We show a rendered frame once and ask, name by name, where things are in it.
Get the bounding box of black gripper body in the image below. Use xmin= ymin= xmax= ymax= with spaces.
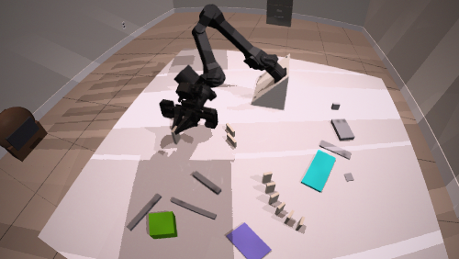
xmin=159 ymin=94 xmax=218 ymax=129

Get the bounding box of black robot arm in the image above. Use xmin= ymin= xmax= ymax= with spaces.
xmin=174 ymin=4 xmax=287 ymax=104

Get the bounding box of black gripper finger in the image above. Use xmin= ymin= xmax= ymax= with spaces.
xmin=174 ymin=109 xmax=197 ymax=134
xmin=171 ymin=107 xmax=182 ymax=131

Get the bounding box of green cube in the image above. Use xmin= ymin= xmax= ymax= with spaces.
xmin=149 ymin=211 xmax=178 ymax=240

